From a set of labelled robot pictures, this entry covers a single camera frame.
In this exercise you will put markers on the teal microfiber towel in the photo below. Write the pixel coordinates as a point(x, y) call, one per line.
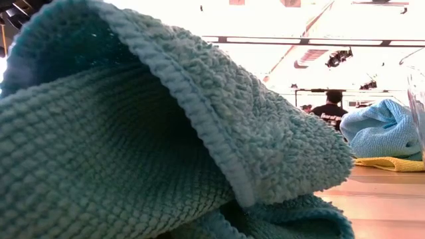
point(133, 149)

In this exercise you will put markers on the light blue microfiber towel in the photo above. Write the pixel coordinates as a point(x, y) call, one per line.
point(382, 132)

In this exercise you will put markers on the yellow microfiber towel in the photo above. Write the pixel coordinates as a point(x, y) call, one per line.
point(391, 164)

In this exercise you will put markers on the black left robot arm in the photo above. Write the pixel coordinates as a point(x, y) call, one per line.
point(20, 10)

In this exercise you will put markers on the person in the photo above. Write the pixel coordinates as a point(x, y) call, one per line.
point(330, 113)

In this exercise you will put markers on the black horizontal beam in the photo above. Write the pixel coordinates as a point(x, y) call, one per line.
point(303, 41)

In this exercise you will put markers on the black ceiling fixture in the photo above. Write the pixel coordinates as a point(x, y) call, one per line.
point(337, 59)
point(368, 85)

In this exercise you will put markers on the clear plastic basket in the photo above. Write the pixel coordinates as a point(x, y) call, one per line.
point(419, 106)

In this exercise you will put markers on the black background frame stand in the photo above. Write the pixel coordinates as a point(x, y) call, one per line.
point(318, 90)

